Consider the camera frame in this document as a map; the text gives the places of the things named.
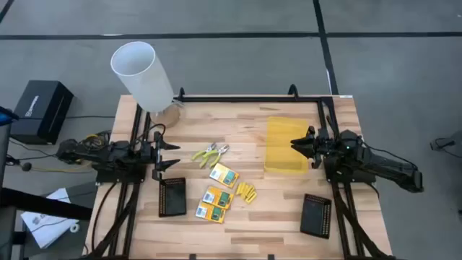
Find white cylindrical table lamp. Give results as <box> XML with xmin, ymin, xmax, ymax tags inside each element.
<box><xmin>110</xmin><ymin>40</ymin><xmax>185</xmax><ymax>128</ymax></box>

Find yellow cable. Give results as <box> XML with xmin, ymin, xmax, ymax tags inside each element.
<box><xmin>30</xmin><ymin>132</ymin><xmax>109</xmax><ymax>174</ymax></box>

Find black aluminium table frame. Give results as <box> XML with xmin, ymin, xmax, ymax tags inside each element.
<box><xmin>82</xmin><ymin>83</ymin><xmax>396</xmax><ymax>260</ymax></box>

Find yellow translucent plastic bin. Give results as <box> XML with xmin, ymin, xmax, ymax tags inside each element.
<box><xmin>264</xmin><ymin>116</ymin><xmax>310</xmax><ymax>174</ymax></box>

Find white paper sheet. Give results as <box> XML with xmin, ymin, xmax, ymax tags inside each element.
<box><xmin>20</xmin><ymin>187</ymin><xmax>79</xmax><ymax>249</ymax></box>

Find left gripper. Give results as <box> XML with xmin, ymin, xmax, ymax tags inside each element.
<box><xmin>140</xmin><ymin>130</ymin><xmax>181</xmax><ymax>182</ymax></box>

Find green-handled pliers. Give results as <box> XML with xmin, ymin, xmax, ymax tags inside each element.
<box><xmin>200</xmin><ymin>144</ymin><xmax>230</xmax><ymax>169</ymax></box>
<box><xmin>191</xmin><ymin>142</ymin><xmax>218</xmax><ymax>169</ymax></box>

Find black cardboard box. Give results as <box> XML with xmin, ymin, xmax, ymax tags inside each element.
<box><xmin>9</xmin><ymin>79</ymin><xmax>75</xmax><ymax>145</ymax></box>

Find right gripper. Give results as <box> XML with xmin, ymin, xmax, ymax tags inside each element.
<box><xmin>290</xmin><ymin>125</ymin><xmax>331</xmax><ymax>170</ymax></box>

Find black mesh basket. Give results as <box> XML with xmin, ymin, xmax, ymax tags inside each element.
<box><xmin>300</xmin><ymin>193</ymin><xmax>333</xmax><ymax>240</ymax></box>
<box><xmin>158</xmin><ymin>176</ymin><xmax>188</xmax><ymax>218</ymax></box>

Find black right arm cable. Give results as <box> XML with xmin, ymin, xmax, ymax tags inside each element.
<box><xmin>360</xmin><ymin>141</ymin><xmax>411</xmax><ymax>170</ymax></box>

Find blue object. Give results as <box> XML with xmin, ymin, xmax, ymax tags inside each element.
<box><xmin>0</xmin><ymin>105</ymin><xmax>19</xmax><ymax>127</ymax></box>

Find black metal beam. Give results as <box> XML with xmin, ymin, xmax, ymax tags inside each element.
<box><xmin>0</xmin><ymin>186</ymin><xmax>93</xmax><ymax>221</ymax></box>

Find yellow crayon box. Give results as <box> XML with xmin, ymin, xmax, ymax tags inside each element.
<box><xmin>202</xmin><ymin>186</ymin><xmax>235</xmax><ymax>210</ymax></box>
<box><xmin>209</xmin><ymin>162</ymin><xmax>240</xmax><ymax>189</ymax></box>
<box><xmin>195</xmin><ymin>201</ymin><xmax>227</xmax><ymax>224</ymax></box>

